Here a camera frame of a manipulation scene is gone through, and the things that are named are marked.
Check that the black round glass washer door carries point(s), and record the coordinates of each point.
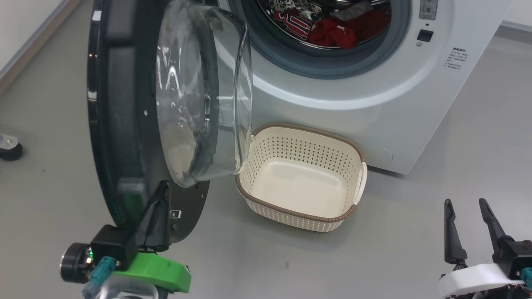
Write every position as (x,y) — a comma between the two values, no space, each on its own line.
(124,124)

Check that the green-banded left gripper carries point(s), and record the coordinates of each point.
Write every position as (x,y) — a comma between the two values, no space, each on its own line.
(158,270)

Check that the black caster wheel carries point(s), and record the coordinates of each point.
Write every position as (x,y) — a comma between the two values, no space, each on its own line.
(10,151)

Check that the red Bulls jersey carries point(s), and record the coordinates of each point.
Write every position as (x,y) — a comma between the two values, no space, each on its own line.
(332,35)

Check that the cream perforated laundry basket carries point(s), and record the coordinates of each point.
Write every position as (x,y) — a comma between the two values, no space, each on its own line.
(299,182)

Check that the white front-load washing machine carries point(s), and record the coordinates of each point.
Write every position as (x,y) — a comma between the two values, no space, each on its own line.
(332,91)

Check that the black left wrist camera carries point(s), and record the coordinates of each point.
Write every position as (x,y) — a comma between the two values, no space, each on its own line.
(112,245)

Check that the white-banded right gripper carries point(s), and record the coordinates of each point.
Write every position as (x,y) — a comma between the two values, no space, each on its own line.
(469,278)

